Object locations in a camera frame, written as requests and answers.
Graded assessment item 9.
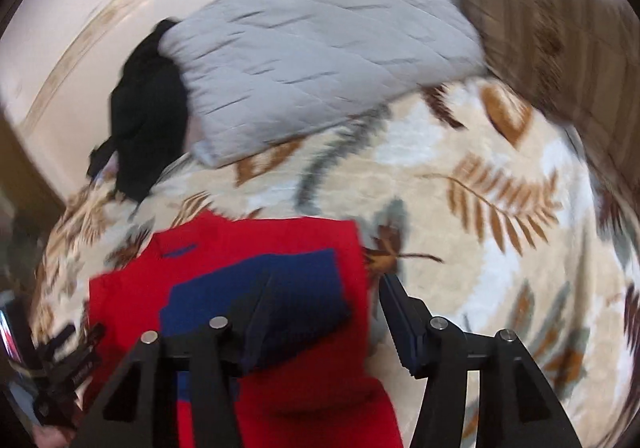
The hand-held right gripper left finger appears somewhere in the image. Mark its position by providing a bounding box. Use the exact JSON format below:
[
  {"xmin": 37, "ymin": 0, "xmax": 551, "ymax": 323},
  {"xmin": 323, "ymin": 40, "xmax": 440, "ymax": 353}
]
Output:
[{"xmin": 75, "ymin": 268, "xmax": 286, "ymax": 448}]

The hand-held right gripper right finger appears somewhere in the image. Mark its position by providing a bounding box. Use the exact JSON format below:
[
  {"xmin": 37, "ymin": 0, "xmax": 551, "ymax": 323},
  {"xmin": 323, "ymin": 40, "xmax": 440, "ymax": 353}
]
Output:
[{"xmin": 378, "ymin": 273, "xmax": 583, "ymax": 448}]

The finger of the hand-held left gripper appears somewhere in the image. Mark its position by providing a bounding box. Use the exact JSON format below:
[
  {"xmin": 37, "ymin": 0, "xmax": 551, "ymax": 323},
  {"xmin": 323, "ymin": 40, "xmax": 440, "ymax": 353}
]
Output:
[
  {"xmin": 32, "ymin": 352, "xmax": 103, "ymax": 429},
  {"xmin": 42, "ymin": 323, "xmax": 107, "ymax": 365}
]

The red and blue sweater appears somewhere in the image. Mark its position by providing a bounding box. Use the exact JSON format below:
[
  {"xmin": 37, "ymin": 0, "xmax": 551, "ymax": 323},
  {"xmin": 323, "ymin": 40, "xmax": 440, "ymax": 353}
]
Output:
[{"xmin": 87, "ymin": 210, "xmax": 403, "ymax": 448}]

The wooden cabinet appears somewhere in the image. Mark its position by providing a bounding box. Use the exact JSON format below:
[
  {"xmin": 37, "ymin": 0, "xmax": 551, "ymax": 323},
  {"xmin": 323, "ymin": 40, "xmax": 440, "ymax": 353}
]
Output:
[{"xmin": 0, "ymin": 113, "xmax": 66, "ymax": 309}]

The leaf print fleece blanket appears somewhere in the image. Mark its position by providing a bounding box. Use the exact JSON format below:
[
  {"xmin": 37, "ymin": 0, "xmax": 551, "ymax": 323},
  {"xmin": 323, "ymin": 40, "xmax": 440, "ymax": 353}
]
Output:
[{"xmin": 30, "ymin": 78, "xmax": 640, "ymax": 448}]

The black garment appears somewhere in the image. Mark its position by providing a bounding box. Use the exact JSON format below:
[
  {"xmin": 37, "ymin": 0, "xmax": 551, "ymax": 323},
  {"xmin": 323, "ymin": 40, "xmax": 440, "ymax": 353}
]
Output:
[{"xmin": 87, "ymin": 18, "xmax": 190, "ymax": 204}]

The grey quilted pillow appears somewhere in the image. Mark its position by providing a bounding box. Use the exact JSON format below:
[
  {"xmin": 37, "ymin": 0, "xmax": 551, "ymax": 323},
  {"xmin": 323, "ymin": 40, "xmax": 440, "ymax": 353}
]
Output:
[{"xmin": 159, "ymin": 0, "xmax": 488, "ymax": 168}]

